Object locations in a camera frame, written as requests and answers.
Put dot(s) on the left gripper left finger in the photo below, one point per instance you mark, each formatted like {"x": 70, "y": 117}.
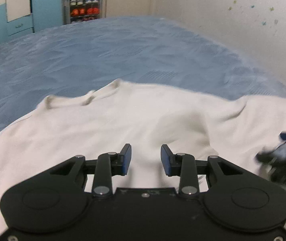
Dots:
{"x": 103, "y": 168}

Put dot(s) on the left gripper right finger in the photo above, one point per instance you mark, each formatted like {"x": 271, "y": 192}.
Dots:
{"x": 189, "y": 169}

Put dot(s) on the white printed t-shirt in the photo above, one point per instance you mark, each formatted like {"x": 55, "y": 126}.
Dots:
{"x": 146, "y": 116}

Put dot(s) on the blue textured bedspread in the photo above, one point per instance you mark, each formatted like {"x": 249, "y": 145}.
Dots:
{"x": 73, "y": 59}

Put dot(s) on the grey shoe rack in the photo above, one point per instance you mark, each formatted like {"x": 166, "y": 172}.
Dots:
{"x": 82, "y": 10}

